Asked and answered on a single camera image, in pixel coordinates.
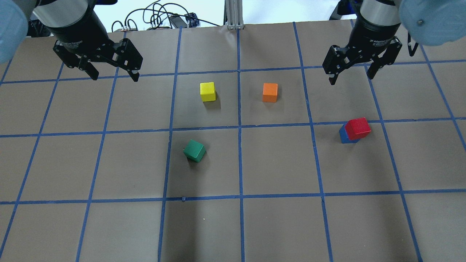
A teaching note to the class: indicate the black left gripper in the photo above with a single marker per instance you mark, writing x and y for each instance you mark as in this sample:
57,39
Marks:
74,32

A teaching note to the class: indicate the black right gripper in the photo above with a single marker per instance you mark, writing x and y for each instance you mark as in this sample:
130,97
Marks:
375,34

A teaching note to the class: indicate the red wooden block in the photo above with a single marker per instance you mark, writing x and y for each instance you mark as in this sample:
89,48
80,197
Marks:
357,128

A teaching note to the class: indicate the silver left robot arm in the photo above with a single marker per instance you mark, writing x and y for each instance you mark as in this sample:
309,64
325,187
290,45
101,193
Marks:
16,15

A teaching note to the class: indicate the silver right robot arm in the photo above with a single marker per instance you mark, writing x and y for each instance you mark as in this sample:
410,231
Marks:
428,22

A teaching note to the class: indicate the blue wooden block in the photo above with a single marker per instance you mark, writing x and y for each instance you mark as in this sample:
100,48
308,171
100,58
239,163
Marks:
344,136

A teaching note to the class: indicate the orange wooden block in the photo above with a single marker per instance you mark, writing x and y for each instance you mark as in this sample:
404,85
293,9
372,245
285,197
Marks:
270,92

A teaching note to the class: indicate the yellow wooden block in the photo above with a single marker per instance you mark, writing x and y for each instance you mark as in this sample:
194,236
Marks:
208,92

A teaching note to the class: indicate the green wooden block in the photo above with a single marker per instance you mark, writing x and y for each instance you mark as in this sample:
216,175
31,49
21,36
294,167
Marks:
194,151

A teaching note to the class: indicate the aluminium frame post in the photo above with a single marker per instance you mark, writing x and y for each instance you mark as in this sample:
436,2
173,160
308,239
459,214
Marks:
233,14

